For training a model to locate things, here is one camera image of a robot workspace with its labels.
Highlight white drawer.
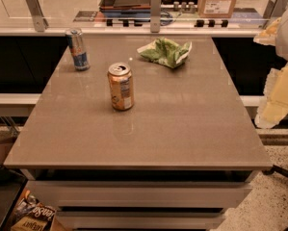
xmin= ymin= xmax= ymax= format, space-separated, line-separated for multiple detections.
xmin=27 ymin=181 xmax=251 ymax=208
xmin=57 ymin=212 xmax=224 ymax=230

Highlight lower white drawer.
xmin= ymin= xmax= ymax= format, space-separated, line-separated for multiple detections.
xmin=57 ymin=212 xmax=224 ymax=230

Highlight black cable on floor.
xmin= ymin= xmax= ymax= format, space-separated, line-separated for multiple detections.
xmin=262 ymin=164 xmax=288 ymax=183

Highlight metal glass bracket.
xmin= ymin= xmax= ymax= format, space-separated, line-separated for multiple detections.
xmin=263 ymin=0 xmax=288 ymax=27
xmin=25 ymin=0 xmax=48 ymax=32
xmin=150 ymin=0 xmax=161 ymax=33

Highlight left metal glass bracket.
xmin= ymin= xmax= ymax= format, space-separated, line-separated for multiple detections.
xmin=25 ymin=0 xmax=48 ymax=32

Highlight orange soda can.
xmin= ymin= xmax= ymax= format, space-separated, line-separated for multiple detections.
xmin=107 ymin=63 xmax=134 ymax=111

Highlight snack packages on floor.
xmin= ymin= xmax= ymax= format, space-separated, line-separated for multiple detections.
xmin=3 ymin=189 xmax=68 ymax=231

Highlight right metal glass bracket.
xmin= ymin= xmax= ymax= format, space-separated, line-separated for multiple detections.
xmin=263 ymin=0 xmax=288 ymax=27

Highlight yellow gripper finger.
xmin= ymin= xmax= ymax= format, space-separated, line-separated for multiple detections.
xmin=254 ymin=63 xmax=288 ymax=129
xmin=253 ymin=17 xmax=281 ymax=46

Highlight upper white drawer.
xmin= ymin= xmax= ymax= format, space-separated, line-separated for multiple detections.
xmin=27 ymin=181 xmax=251 ymax=208

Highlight blue silver energy drink can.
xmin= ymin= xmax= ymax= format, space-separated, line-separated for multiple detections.
xmin=65 ymin=28 xmax=90 ymax=71

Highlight green jalapeno chip bag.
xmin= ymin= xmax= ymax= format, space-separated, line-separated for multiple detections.
xmin=137 ymin=38 xmax=193 ymax=69

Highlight cardboard box with label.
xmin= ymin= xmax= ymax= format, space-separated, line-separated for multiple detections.
xmin=197 ymin=0 xmax=237 ymax=18

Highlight middle metal glass bracket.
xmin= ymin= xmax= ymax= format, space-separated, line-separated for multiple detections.
xmin=150 ymin=0 xmax=161 ymax=33

